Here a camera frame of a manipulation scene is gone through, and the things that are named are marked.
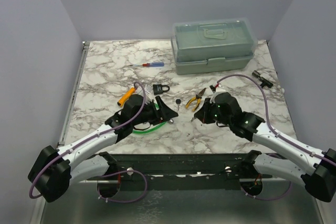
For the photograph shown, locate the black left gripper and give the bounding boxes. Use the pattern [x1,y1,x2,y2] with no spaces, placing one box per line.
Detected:
[132,95,178,126]

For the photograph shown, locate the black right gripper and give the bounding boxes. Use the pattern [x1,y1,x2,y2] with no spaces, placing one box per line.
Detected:
[195,97,232,126]

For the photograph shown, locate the green cable lock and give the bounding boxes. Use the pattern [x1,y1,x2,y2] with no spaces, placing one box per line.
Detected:
[133,119,174,135]

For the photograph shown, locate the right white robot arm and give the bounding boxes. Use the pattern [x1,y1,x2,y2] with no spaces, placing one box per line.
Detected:
[194,92,335,202]

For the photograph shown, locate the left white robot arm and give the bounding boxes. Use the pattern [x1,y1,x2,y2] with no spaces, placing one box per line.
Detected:
[28,94,178,202]

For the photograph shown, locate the black head silver key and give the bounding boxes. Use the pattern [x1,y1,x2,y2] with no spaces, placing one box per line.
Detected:
[175,99,182,111]

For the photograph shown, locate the yellow black needle-nose pliers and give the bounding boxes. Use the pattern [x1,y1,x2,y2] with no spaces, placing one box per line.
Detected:
[185,88,206,112]

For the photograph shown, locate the black Kaijing padlock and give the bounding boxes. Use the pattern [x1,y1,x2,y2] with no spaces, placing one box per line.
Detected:
[152,84,170,95]

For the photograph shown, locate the orange utility knife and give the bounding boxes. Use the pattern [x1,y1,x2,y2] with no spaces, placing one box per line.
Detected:
[117,87,136,107]

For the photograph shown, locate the red blue screwdriver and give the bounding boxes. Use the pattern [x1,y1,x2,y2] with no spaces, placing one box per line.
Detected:
[129,62,164,67]

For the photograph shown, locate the green translucent tool box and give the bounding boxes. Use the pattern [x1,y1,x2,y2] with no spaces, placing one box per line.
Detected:
[171,18,258,75]

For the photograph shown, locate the black cylinder lock part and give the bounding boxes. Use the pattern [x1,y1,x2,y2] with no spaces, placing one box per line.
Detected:
[252,70,274,88]

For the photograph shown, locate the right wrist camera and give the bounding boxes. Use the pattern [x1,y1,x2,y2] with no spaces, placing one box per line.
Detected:
[209,83,225,93]

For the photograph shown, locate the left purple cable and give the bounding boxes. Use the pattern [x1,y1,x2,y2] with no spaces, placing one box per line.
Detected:
[28,81,148,204]

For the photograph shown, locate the purple cable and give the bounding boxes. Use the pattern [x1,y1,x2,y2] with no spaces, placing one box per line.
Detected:
[209,73,336,201]
[28,81,148,204]

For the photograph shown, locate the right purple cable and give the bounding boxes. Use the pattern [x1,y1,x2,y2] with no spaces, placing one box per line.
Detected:
[209,73,336,201]

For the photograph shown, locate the black metal base rail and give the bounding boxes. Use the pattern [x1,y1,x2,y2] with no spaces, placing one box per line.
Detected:
[96,152,258,194]

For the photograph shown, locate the aluminium side rail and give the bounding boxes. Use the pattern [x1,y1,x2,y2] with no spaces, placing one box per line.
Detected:
[57,41,90,146]

